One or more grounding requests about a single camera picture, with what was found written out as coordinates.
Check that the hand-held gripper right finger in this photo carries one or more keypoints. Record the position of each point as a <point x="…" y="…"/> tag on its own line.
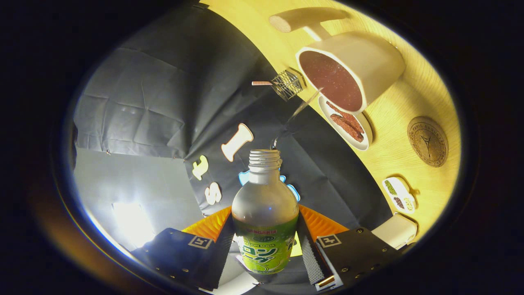
<point x="313" y="258"/>

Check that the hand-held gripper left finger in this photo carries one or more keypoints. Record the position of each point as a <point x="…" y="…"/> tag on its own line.
<point x="219" y="254"/>

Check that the silver bottle with green label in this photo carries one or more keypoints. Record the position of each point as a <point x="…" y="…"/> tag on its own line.
<point x="264" y="205"/>

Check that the clear juice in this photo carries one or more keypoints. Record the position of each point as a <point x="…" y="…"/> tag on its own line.
<point x="303" y="105"/>

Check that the round cork coaster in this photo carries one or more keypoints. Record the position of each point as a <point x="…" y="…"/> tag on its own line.
<point x="428" y="141"/>

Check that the white box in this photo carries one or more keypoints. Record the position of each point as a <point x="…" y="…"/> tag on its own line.
<point x="395" y="230"/>

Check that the white divided dish with beans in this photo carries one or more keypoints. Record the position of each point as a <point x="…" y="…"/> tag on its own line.
<point x="399" y="195"/>

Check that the white oval plate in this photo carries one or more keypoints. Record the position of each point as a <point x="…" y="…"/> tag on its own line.
<point x="366" y="137"/>

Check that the brown dried snack piece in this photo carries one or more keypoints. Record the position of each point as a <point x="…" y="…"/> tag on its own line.
<point x="348" y="119"/>
<point x="346" y="128"/>

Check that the light wooden table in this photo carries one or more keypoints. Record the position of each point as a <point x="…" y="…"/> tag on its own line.
<point x="393" y="110"/>

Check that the pink striped straw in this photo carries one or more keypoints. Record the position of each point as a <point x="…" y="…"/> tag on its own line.
<point x="262" y="83"/>

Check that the black backdrop cloth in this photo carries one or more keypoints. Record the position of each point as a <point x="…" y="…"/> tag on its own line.
<point x="163" y="82"/>

